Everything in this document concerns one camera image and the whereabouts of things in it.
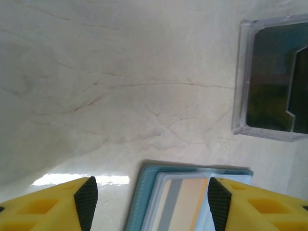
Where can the clear acrylic card stand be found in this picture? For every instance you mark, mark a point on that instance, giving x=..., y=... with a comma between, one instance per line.
x=240, y=72

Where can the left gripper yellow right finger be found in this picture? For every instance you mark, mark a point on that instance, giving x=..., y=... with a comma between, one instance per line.
x=264, y=211

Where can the blue leather card holder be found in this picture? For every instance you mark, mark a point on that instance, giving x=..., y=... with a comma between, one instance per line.
x=144, y=192

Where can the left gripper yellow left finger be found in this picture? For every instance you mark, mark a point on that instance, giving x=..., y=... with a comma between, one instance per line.
x=36, y=211

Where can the gold card black stripe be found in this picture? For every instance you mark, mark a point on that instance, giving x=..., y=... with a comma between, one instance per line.
x=190, y=204

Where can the grey card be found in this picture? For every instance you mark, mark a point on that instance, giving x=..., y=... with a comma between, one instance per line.
x=264, y=84

